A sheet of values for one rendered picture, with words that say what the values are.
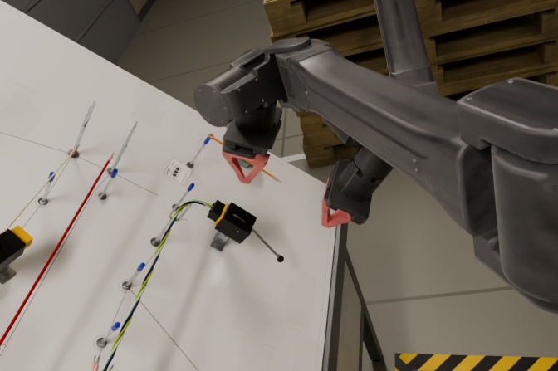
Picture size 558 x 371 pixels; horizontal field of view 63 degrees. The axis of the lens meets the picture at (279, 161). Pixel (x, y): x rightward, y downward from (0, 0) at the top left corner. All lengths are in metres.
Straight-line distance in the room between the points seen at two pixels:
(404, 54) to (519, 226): 0.47
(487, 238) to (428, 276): 1.73
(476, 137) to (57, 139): 0.77
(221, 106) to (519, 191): 0.39
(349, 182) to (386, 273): 1.39
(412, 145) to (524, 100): 0.08
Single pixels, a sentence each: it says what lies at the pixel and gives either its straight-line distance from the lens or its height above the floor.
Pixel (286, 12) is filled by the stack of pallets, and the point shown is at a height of 0.92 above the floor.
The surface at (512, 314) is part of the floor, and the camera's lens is 1.95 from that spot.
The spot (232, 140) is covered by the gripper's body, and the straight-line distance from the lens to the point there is 0.64.
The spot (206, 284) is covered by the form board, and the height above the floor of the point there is 1.06.
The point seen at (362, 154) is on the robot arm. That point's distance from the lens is 0.65.
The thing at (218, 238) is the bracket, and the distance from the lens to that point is 0.88.
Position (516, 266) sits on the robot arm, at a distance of 0.27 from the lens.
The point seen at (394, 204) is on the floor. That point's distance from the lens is 2.28.
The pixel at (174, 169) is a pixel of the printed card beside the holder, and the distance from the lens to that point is 0.94.
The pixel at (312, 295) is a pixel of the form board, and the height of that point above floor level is 0.90.
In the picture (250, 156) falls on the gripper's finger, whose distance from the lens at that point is 0.65.
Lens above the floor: 1.69
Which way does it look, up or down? 39 degrees down
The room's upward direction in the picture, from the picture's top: 22 degrees counter-clockwise
